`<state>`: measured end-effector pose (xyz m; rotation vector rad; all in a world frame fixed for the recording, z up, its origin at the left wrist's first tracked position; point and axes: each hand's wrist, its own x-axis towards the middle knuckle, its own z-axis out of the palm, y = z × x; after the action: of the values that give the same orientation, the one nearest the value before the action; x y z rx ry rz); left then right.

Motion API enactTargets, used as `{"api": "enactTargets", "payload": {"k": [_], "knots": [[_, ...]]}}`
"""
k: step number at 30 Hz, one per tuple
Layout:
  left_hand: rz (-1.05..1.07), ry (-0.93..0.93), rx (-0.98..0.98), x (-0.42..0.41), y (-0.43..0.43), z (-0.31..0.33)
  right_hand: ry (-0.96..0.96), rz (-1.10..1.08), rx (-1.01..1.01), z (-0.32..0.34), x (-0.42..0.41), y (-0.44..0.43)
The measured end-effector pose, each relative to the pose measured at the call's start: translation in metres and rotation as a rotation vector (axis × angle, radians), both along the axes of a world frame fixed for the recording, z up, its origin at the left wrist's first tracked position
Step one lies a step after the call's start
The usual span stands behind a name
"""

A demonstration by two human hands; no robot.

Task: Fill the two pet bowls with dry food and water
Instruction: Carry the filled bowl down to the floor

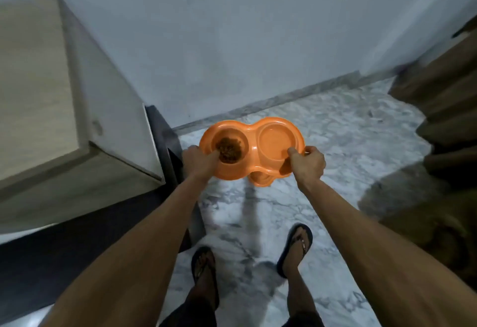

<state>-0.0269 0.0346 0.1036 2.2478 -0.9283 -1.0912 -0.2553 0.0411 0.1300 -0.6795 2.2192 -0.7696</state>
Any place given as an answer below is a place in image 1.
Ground person's leg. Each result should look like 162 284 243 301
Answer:
178 252 220 327
285 231 317 327

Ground dark cabinet base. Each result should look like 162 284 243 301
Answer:
0 105 206 325

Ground person's left leg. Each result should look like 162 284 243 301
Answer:
178 252 220 327

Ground light wooden cabinet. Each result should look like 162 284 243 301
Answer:
0 0 166 233

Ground brown curtain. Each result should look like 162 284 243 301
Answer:
358 16 477 290

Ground person's right forearm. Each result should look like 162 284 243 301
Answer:
298 179 477 327

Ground person's right hand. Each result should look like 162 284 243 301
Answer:
287 146 326 189

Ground orange double pet bowl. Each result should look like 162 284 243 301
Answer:
199 117 306 187

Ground person's right leg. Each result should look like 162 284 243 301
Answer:
285 231 317 327

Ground person's left hand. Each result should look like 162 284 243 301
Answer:
182 145 220 182

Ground person's left forearm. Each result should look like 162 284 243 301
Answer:
39 174 213 327

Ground brown pet food kibble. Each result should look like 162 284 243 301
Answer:
215 136 243 163

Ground black flip-flop sandal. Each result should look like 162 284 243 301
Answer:
277 223 313 279
191 246 220 310

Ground person's dark shorts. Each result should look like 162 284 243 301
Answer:
159 297 324 327

